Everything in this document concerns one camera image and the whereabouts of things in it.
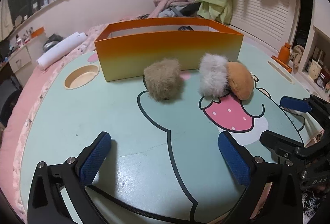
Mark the white drawer cabinet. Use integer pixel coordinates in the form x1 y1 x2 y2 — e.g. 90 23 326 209
8 41 43 86

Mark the orange water bottle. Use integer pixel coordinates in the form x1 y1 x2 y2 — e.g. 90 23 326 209
271 43 292 73

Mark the light green hanging garment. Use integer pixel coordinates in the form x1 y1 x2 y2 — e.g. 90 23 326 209
197 0 232 25

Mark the pile of clothes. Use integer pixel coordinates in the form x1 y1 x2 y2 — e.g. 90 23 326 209
137 0 200 19

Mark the brown fluffy scrunchie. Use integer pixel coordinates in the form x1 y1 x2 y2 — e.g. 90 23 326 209
144 59 182 101

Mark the white floral mug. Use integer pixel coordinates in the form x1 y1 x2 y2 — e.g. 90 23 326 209
308 60 322 81

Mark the orange gradient storage box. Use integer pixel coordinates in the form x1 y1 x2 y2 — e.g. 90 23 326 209
94 18 243 82

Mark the grey fluffy scrunchie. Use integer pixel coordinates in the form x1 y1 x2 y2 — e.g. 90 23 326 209
199 53 228 99

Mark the black cable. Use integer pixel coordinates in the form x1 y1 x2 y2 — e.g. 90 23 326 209
84 184 228 224

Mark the orange plush bun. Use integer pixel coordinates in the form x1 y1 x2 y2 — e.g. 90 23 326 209
226 62 254 101

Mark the small orange box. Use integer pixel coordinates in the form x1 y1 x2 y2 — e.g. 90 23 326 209
31 27 45 38

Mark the white paper roll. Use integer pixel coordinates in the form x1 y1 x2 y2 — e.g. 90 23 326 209
37 32 87 70

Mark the cartoon figure keychain toy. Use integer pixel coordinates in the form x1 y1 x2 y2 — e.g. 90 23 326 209
251 72 259 83

